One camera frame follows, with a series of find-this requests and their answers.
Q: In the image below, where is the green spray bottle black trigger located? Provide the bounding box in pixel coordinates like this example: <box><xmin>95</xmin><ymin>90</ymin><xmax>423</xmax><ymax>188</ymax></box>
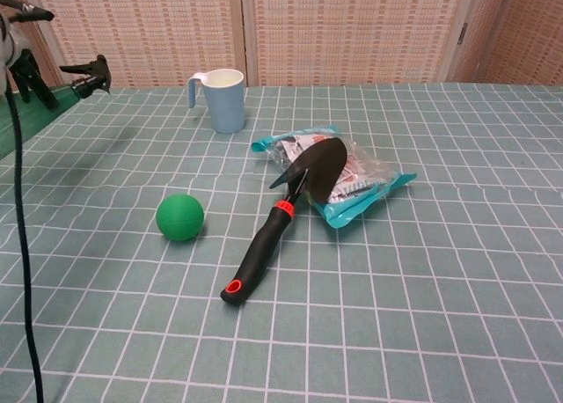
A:
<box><xmin>0</xmin><ymin>54</ymin><xmax>112</xmax><ymax>160</ymax></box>

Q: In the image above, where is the bamboo folding screen panel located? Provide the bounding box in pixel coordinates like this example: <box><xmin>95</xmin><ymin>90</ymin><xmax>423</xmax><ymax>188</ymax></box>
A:
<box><xmin>239</xmin><ymin>0</ymin><xmax>470</xmax><ymax>87</ymax></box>
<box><xmin>26</xmin><ymin>0</ymin><xmax>247</xmax><ymax>89</ymax></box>
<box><xmin>450</xmin><ymin>0</ymin><xmax>563</xmax><ymax>87</ymax></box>

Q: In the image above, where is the teal clear snack bag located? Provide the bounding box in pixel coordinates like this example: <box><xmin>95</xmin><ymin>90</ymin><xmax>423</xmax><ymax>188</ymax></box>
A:
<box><xmin>251</xmin><ymin>122</ymin><xmax>418</xmax><ymax>231</ymax></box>

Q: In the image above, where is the green ball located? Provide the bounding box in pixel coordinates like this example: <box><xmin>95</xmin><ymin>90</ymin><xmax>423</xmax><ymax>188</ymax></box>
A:
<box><xmin>155</xmin><ymin>193</ymin><xmax>206</xmax><ymax>243</ymax></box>

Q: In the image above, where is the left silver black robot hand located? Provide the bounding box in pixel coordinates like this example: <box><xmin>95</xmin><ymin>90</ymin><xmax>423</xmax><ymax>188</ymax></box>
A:
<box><xmin>0</xmin><ymin>0</ymin><xmax>59</xmax><ymax>111</ymax></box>

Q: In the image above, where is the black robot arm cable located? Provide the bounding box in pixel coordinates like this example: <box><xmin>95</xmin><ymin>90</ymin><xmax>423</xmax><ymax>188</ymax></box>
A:
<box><xmin>0</xmin><ymin>68</ymin><xmax>46</xmax><ymax>403</ymax></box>

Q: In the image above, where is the black garden trowel red ring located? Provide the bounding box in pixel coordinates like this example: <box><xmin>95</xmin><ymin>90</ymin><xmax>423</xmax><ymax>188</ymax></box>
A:
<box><xmin>219</xmin><ymin>136</ymin><xmax>349</xmax><ymax>307</ymax></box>

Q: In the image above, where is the light blue handled cup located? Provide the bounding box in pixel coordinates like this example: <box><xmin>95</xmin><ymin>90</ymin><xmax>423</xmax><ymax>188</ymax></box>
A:
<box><xmin>188</xmin><ymin>68</ymin><xmax>246</xmax><ymax>135</ymax></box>

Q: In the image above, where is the teal white checked tablecloth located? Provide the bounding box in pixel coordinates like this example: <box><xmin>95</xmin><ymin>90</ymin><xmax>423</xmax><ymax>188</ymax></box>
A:
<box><xmin>0</xmin><ymin>82</ymin><xmax>563</xmax><ymax>403</ymax></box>

